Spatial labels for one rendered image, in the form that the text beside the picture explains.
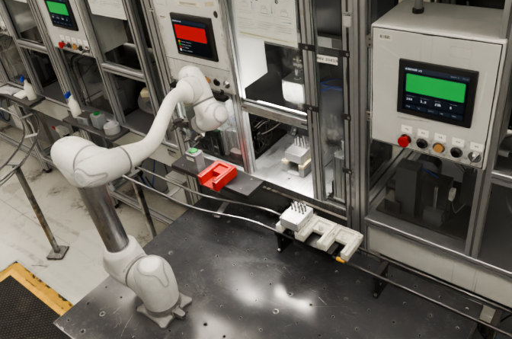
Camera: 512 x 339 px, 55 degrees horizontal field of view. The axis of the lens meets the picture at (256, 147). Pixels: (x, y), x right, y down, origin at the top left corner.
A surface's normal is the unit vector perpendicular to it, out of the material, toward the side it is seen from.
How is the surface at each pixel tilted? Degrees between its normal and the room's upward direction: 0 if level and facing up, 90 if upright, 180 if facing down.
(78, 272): 0
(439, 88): 90
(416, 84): 90
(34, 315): 0
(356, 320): 0
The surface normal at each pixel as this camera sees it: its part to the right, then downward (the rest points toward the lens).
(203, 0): -0.61, 0.50
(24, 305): -0.12, -0.82
